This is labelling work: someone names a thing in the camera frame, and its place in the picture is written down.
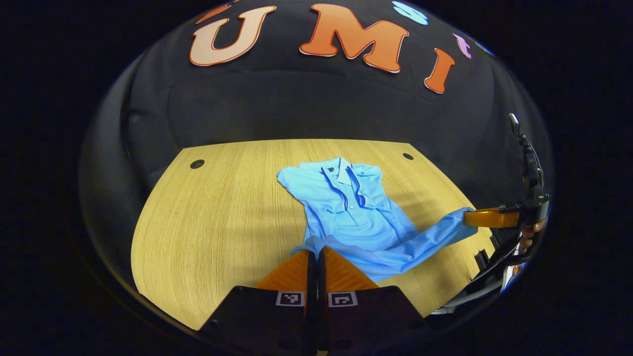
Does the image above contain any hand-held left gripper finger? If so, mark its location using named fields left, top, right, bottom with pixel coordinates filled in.
left=199, top=249, right=318, bottom=356
left=318, top=247, right=432, bottom=356

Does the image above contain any light blue T-shirt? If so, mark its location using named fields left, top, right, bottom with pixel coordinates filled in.
left=277, top=157, right=478, bottom=283

